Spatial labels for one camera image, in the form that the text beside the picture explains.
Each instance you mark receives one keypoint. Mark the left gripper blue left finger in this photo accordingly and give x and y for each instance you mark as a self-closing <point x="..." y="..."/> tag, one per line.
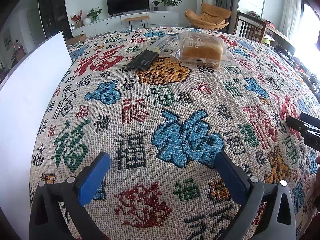
<point x="46" y="218"/>

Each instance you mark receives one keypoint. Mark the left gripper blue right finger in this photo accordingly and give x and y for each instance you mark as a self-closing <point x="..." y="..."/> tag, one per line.
<point x="278" y="220"/>

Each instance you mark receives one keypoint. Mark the person's hand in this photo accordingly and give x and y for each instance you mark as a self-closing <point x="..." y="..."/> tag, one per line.
<point x="317" y="184"/>

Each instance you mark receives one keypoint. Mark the wooden side table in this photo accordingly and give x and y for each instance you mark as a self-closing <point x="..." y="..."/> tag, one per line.
<point x="281" y="39"/>

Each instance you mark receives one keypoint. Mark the dark wooden chair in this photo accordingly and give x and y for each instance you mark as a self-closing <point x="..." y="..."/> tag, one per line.
<point x="249" y="27"/>

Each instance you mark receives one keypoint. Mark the woven patterned tablecloth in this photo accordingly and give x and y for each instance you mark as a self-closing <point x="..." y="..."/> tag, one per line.
<point x="162" y="128"/>

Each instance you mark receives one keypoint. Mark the packaged bread loaf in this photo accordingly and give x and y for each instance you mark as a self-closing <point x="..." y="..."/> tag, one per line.
<point x="201" y="49"/>

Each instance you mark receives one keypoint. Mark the orange lounge chair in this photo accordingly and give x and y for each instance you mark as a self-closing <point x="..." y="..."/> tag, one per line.
<point x="210" y="18"/>

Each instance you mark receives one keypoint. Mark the black snack packet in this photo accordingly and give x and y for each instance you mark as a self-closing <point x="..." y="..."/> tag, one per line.
<point x="145" y="58"/>

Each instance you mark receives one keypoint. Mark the cardboard box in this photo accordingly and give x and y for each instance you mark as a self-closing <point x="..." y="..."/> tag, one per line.
<point x="77" y="39"/>

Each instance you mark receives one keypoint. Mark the white tv cabinet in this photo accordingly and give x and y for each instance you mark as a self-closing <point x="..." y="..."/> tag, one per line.
<point x="115" y="23"/>

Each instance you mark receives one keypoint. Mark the potted green plant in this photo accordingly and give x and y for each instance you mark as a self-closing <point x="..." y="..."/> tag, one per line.
<point x="170" y="4"/>

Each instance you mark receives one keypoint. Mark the small potted plant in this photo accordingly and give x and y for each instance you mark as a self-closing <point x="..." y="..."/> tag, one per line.
<point x="155" y="5"/>

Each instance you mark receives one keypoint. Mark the red flower arrangement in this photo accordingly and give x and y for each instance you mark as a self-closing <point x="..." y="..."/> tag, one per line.
<point x="77" y="19"/>

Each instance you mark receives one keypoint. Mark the small wooden stool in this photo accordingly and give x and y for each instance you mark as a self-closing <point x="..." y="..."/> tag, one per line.
<point x="142" y="19"/>

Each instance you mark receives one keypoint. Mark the white vase with plant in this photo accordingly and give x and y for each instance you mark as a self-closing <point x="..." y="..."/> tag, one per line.
<point x="92" y="16"/>

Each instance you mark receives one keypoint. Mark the black television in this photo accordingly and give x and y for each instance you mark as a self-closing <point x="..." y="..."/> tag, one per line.
<point x="120" y="6"/>

